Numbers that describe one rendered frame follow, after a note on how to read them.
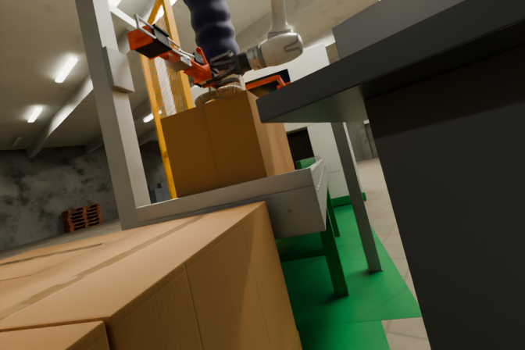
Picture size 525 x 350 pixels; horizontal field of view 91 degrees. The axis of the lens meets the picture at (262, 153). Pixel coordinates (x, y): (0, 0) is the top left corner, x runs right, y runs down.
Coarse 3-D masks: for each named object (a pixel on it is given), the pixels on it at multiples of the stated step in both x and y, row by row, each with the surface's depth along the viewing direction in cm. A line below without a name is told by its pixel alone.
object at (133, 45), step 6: (132, 30) 72; (150, 30) 71; (132, 42) 72; (138, 42) 71; (144, 42) 71; (150, 42) 71; (132, 48) 72; (138, 48) 73; (144, 48) 73; (150, 48) 74; (156, 48) 75; (162, 48) 76; (144, 54) 76; (150, 54) 77; (156, 54) 78; (162, 54) 78
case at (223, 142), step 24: (240, 96) 98; (168, 120) 107; (192, 120) 104; (216, 120) 101; (240, 120) 98; (168, 144) 108; (192, 144) 104; (216, 144) 101; (240, 144) 98; (264, 144) 103; (192, 168) 104; (216, 168) 101; (240, 168) 98; (264, 168) 96; (288, 168) 136; (192, 192) 104
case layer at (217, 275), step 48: (96, 240) 84; (144, 240) 61; (192, 240) 47; (240, 240) 55; (0, 288) 46; (48, 288) 38; (96, 288) 32; (144, 288) 28; (192, 288) 35; (240, 288) 49; (0, 336) 24; (48, 336) 22; (96, 336) 22; (144, 336) 26; (192, 336) 33; (240, 336) 44; (288, 336) 69
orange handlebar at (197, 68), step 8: (136, 32) 70; (136, 40) 71; (176, 48) 83; (160, 56) 82; (168, 56) 85; (192, 64) 93; (200, 64) 99; (184, 72) 97; (192, 72) 98; (200, 72) 100; (264, 80) 132; (272, 80) 132; (280, 80) 135; (216, 88) 123; (248, 88) 135
